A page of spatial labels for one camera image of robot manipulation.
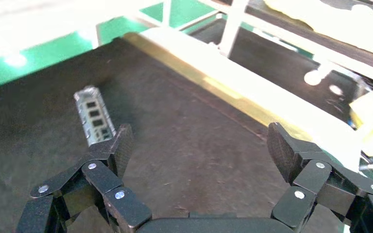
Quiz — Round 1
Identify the silver metal bracket part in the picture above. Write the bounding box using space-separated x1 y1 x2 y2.
74 85 117 148

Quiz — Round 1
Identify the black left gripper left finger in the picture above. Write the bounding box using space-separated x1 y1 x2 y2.
16 123 153 233

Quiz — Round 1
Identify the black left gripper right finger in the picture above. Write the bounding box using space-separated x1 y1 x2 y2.
267 122 373 233

